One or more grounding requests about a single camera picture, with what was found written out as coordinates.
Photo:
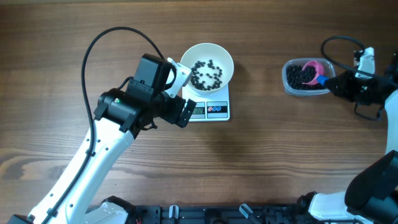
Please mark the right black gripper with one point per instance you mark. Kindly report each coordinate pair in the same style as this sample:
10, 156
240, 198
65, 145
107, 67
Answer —
352, 88

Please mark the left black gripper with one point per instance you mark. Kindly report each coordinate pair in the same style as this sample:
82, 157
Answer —
179, 111

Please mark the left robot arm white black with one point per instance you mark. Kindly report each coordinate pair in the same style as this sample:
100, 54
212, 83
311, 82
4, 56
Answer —
119, 117

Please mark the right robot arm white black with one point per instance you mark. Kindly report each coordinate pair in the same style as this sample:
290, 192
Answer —
371, 197

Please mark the white digital kitchen scale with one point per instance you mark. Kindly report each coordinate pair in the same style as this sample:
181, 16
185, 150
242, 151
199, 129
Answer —
212, 107

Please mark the black beans in scoop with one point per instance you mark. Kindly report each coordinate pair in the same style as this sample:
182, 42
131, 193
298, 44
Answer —
308, 74

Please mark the black beans in bowl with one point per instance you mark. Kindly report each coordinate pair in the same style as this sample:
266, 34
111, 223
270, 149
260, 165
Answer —
207, 76

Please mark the white round bowl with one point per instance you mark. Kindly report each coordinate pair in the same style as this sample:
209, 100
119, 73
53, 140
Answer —
207, 51

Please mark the clear plastic food container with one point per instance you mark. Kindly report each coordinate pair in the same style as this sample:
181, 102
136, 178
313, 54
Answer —
306, 90

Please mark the black beans pile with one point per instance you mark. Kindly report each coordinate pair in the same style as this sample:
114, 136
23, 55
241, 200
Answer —
293, 74

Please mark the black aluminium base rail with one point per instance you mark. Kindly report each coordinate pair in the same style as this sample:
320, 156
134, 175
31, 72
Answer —
174, 214

